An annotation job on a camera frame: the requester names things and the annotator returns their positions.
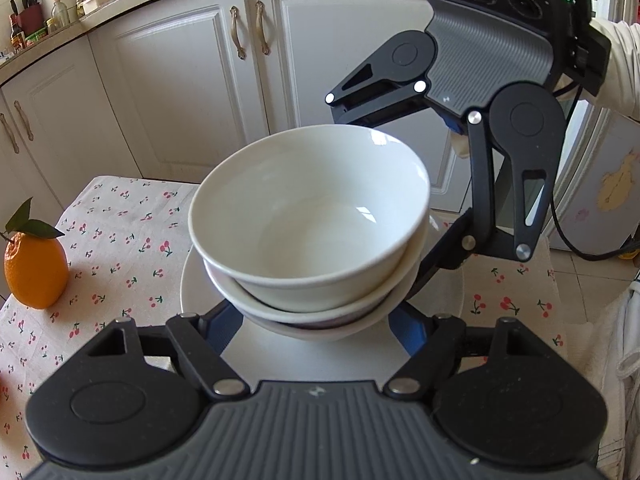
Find white plate with fruit print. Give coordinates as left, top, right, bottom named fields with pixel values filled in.
left=180, top=217, right=442, bottom=387

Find white bowl pink flowers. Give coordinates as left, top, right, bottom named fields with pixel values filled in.
left=245, top=275, right=412, bottom=341

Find white kitchen cabinets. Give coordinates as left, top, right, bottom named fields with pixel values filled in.
left=0, top=0, right=476, bottom=214

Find right gloved hand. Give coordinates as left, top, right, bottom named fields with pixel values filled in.
left=580, top=18, right=640, bottom=122

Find cherry print tablecloth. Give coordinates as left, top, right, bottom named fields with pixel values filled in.
left=1, top=177, right=568, bottom=479

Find orange with leaf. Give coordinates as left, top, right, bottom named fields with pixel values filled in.
left=1, top=197, right=68, bottom=310

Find red knife block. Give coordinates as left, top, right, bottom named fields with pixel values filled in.
left=10, top=0, right=46, bottom=37

